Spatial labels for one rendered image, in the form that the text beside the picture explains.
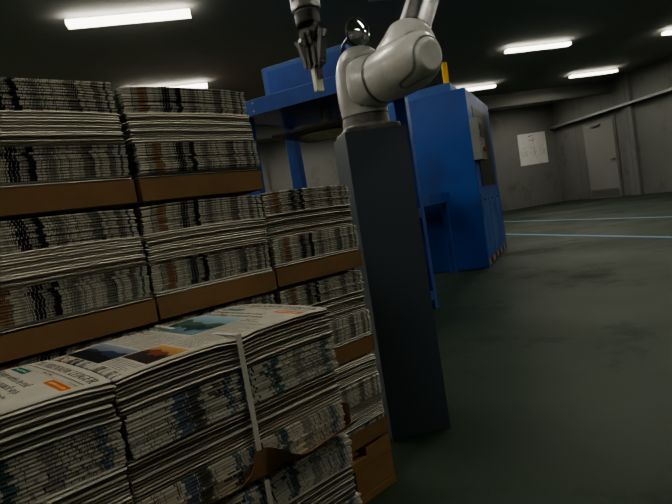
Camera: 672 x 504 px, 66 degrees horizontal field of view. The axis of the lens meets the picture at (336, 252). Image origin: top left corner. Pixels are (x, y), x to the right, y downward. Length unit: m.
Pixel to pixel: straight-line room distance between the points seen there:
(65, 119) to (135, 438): 0.57
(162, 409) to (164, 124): 0.58
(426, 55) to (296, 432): 1.08
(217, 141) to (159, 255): 0.28
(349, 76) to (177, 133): 0.76
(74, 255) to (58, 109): 0.26
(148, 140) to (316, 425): 0.62
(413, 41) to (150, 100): 0.77
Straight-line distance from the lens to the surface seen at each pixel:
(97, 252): 1.03
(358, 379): 1.40
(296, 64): 3.46
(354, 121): 1.72
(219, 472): 0.84
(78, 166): 1.04
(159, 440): 0.77
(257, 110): 3.44
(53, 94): 1.06
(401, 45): 1.58
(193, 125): 1.15
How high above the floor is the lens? 0.75
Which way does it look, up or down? 4 degrees down
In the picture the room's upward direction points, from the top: 9 degrees counter-clockwise
